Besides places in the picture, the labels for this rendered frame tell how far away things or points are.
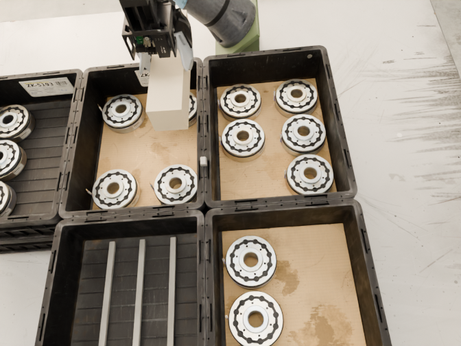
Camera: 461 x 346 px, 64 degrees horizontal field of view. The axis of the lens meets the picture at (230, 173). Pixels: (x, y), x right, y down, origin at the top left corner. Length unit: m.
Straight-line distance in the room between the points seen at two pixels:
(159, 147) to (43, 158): 0.30
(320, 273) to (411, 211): 0.34
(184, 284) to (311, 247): 0.27
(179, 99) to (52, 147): 0.49
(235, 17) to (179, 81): 0.48
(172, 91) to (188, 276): 0.38
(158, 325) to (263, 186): 0.37
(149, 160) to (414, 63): 0.85
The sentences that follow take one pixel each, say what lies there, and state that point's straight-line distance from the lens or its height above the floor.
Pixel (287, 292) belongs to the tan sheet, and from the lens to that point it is 0.78.
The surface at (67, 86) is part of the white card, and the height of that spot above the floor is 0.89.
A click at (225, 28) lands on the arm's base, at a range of 1.11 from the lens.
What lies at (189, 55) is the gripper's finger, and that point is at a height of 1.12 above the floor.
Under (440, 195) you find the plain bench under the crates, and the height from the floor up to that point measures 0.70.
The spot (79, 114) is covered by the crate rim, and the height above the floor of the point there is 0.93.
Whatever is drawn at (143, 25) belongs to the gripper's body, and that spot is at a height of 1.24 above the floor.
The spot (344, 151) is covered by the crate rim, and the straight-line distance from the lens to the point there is 0.80.
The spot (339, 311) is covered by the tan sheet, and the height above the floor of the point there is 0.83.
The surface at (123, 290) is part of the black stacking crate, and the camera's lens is 0.83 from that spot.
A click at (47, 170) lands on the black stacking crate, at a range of 1.02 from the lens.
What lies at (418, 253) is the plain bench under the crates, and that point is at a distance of 0.99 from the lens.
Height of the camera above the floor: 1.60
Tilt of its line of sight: 63 degrees down
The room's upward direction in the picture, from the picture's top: 11 degrees counter-clockwise
